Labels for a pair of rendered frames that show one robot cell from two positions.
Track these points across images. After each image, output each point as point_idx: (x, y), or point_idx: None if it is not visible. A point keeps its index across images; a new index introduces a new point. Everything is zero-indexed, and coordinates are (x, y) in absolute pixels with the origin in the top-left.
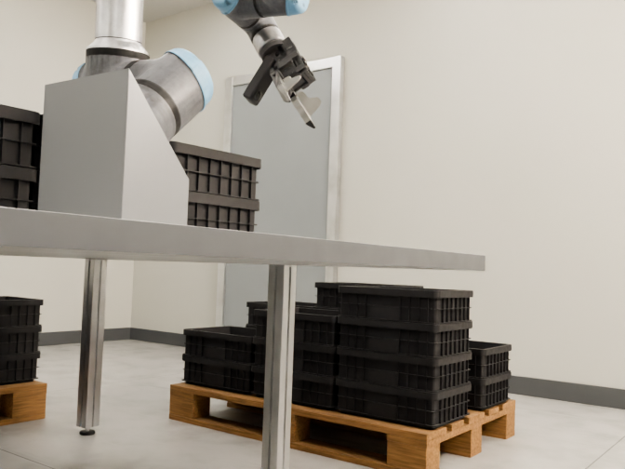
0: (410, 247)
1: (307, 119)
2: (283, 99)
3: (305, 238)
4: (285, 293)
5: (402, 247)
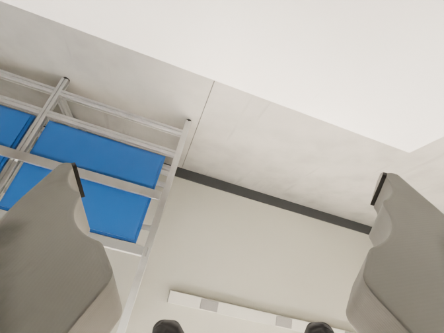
0: (234, 87)
1: (382, 201)
2: (53, 169)
3: (32, 12)
4: None
5: (215, 80)
